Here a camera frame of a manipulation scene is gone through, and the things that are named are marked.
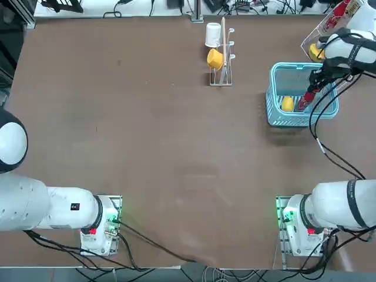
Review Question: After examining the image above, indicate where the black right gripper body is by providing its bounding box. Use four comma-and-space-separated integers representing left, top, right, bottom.
318, 60, 353, 82

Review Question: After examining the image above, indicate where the yellow starfruit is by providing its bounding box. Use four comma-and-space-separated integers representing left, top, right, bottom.
308, 43, 325, 61

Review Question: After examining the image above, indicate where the red drink bottle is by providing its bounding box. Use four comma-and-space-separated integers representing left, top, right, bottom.
294, 89, 318, 113
323, 0, 353, 33

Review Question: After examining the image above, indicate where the yellow cup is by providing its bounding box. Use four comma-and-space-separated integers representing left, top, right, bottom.
206, 48, 224, 71

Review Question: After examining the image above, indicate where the white cup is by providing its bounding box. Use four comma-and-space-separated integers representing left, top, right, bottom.
204, 22, 223, 48

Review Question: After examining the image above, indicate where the blue plastic basket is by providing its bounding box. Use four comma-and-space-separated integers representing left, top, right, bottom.
266, 62, 340, 127

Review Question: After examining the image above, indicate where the white wire cup rack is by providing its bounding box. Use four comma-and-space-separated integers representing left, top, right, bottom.
209, 16, 236, 87

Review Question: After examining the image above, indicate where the dark grey power adapter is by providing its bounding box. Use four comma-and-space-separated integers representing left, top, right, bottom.
203, 0, 230, 13

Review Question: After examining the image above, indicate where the white biscuit box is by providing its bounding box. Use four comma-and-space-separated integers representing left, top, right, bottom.
342, 0, 362, 15

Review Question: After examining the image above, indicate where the clear acrylic rack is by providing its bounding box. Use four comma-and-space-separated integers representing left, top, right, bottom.
300, 0, 376, 92

